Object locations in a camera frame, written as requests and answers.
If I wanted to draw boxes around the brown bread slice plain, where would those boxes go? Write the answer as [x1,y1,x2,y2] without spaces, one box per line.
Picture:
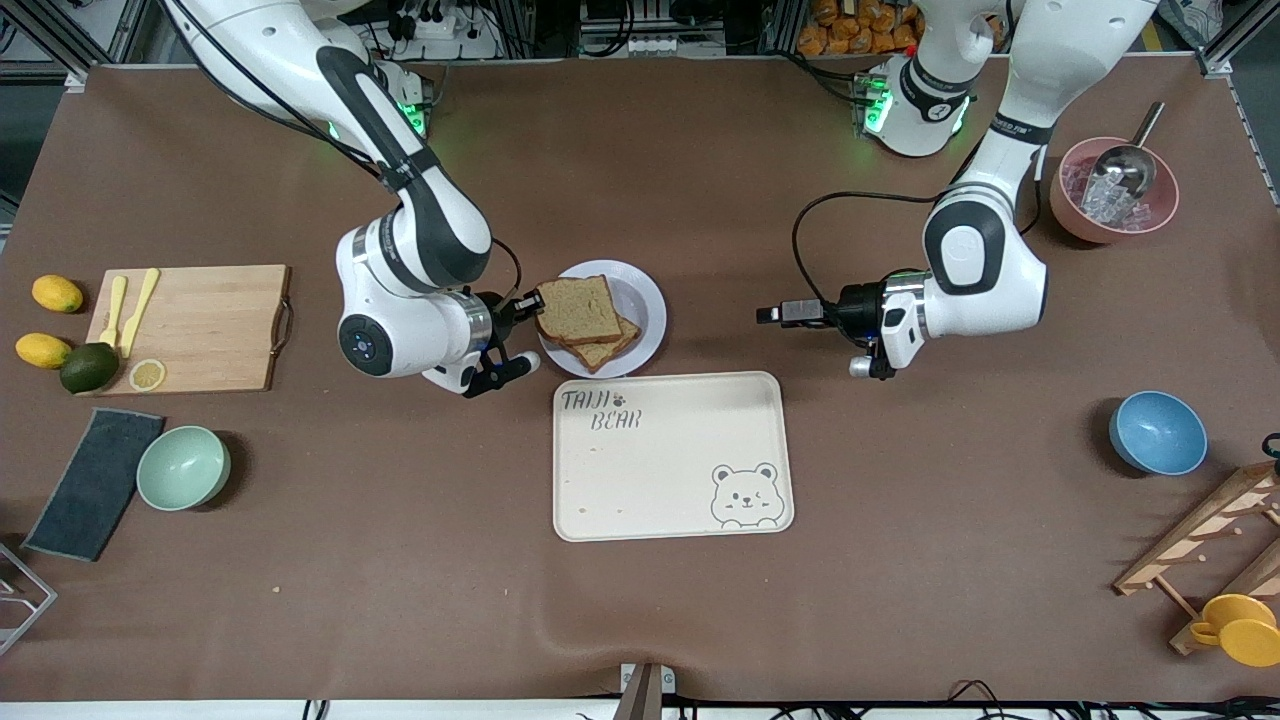
[536,275,623,347]

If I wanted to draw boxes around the pale round plate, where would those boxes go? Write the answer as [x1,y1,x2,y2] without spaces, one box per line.
[537,260,667,379]

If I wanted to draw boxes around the brown bread slice under egg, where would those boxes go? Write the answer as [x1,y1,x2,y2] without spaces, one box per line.
[560,318,643,374]

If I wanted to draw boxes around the cream tray with bear print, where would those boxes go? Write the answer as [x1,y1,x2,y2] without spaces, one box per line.
[553,371,795,543]

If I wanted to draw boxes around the pink bowl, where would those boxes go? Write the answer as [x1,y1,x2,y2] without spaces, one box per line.
[1049,136,1181,245]

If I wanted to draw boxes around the clear ice cubes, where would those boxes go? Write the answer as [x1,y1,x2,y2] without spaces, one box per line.
[1063,160,1173,233]

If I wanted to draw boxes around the wooden cutting board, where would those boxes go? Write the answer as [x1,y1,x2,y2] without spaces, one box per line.
[86,264,293,396]

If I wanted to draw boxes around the white power strip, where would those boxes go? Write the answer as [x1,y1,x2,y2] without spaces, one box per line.
[378,8,501,61]

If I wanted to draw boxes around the orange snack packages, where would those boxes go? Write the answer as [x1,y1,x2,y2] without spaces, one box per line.
[797,0,926,56]

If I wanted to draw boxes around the metal scoop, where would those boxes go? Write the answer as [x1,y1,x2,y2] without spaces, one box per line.
[1080,100,1167,201]

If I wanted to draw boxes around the blue bowl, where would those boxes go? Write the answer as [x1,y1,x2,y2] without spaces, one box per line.
[1108,390,1209,477]

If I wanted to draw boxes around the mint green bowl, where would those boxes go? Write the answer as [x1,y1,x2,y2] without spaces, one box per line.
[136,425,232,513]

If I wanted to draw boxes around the yellow plastic knife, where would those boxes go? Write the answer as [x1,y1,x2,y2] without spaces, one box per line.
[120,268,161,358]

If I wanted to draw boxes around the yellow plastic fork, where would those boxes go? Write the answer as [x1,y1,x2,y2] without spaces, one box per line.
[99,275,129,349]

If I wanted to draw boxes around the wooden drying rack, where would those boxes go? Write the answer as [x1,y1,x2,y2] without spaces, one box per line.
[1113,460,1280,656]

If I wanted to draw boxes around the dark green avocado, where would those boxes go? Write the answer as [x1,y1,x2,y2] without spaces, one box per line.
[59,342,121,395]

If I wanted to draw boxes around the dark grey cloth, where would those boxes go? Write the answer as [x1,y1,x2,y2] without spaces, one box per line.
[22,407,166,563]

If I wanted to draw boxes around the yellow lemon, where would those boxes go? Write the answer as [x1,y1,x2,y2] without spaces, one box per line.
[15,333,74,370]
[31,275,84,314]

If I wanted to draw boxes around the yellow cup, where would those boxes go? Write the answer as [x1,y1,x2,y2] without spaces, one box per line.
[1190,594,1280,668]

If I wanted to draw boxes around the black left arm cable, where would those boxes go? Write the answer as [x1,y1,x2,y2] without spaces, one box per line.
[792,140,1046,306]

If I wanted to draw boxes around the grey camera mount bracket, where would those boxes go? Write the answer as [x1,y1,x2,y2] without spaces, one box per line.
[612,662,677,720]

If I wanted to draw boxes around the aluminium frame rail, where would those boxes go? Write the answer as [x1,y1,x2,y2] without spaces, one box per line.
[20,0,151,93]
[1195,0,1280,81]

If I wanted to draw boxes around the grey metal wire rack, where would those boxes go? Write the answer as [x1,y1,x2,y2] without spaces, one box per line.
[0,540,58,658]

